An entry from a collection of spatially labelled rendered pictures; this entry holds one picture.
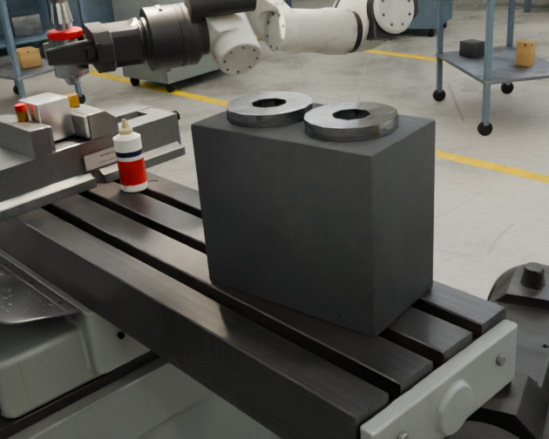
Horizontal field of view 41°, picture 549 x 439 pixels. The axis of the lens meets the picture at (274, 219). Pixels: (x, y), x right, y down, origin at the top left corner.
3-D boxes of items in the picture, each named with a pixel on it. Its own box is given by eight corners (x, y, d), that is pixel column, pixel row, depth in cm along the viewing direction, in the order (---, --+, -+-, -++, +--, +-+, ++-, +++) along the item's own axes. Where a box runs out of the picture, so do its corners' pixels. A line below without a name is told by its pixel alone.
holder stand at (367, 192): (274, 240, 92) (261, 83, 84) (434, 286, 79) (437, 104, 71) (208, 281, 84) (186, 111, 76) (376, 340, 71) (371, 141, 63)
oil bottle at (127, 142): (138, 181, 115) (128, 112, 111) (153, 186, 113) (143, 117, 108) (116, 189, 113) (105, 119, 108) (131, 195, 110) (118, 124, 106)
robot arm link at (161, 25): (79, 9, 106) (160, -2, 109) (91, 75, 110) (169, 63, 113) (91, 20, 95) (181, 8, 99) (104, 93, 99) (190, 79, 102)
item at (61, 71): (57, 72, 105) (50, 36, 103) (91, 69, 105) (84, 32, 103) (53, 80, 100) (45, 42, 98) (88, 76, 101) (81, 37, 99)
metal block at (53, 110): (56, 128, 119) (48, 91, 116) (75, 134, 115) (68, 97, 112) (26, 137, 115) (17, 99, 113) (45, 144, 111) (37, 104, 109)
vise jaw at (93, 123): (77, 119, 125) (73, 96, 123) (119, 131, 116) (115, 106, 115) (46, 128, 121) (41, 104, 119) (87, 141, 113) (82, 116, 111)
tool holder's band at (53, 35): (50, 36, 103) (48, 28, 102) (84, 32, 103) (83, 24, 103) (45, 42, 98) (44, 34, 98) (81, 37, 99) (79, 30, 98)
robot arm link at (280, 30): (190, 16, 112) (269, 19, 118) (207, 60, 108) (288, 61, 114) (202, -17, 107) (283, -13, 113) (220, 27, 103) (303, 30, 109)
